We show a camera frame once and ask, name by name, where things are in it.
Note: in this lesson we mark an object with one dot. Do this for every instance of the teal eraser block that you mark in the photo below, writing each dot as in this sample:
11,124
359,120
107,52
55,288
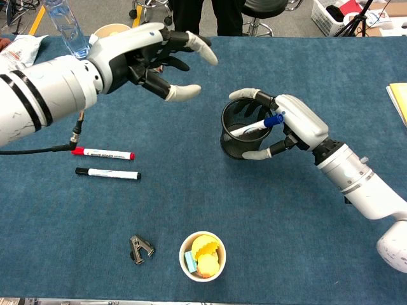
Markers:
189,262

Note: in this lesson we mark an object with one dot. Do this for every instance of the blue capped whiteboard marker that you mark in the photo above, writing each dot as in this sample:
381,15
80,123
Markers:
254,128

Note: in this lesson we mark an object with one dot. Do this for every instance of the brown cardboard box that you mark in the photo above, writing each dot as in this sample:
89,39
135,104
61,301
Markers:
395,9

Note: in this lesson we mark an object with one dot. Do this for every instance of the yellow notebook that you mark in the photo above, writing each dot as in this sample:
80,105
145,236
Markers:
399,98

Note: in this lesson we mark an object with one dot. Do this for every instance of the black metal staple remover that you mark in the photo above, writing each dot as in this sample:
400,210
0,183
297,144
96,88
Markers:
140,251

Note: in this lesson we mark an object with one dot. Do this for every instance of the blue felt table cover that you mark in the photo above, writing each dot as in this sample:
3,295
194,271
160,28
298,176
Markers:
203,197

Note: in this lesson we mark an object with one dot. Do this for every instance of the person in black trousers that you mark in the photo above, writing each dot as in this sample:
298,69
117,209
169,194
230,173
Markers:
187,16

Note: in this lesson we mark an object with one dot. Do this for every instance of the black pen cup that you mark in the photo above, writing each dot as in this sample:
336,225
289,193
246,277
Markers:
241,147

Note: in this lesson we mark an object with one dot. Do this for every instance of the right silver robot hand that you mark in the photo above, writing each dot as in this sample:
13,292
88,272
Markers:
305,120

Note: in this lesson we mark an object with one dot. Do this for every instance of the white crumpled snack bag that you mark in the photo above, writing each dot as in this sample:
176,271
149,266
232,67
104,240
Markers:
22,51

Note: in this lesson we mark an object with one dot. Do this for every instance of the black seat chrome stool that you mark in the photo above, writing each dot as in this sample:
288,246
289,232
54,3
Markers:
264,6

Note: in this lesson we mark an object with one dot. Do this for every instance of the beige round bowl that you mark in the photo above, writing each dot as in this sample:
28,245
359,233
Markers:
108,30

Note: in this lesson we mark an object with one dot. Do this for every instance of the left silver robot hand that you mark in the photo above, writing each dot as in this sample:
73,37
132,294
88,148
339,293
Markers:
121,44

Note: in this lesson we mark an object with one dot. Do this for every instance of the clear plastic water bottle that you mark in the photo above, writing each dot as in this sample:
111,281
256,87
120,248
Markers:
68,28

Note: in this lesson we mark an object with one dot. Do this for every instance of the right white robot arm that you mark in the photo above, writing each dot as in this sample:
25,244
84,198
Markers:
359,187

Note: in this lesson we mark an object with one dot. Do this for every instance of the black capped whiteboard marker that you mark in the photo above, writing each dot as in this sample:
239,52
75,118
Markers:
111,174

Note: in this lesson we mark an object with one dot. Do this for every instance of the white plastic basket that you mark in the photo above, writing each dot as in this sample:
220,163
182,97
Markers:
321,16

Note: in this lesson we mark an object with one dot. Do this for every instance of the aluminium table edge bar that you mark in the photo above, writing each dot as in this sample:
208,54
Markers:
203,302

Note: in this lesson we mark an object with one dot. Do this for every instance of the chrome wheeled stool base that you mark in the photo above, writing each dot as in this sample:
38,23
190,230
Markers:
147,12

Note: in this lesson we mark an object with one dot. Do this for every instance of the red capped whiteboard marker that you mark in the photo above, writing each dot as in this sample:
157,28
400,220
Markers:
105,154

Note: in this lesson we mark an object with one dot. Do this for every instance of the yellow cracked eggshell toy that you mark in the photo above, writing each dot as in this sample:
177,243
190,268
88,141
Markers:
203,243

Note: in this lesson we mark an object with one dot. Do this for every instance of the black tripod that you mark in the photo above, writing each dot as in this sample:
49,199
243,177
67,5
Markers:
354,22

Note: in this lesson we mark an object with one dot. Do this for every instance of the small beige paper cup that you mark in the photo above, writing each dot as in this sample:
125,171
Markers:
203,278

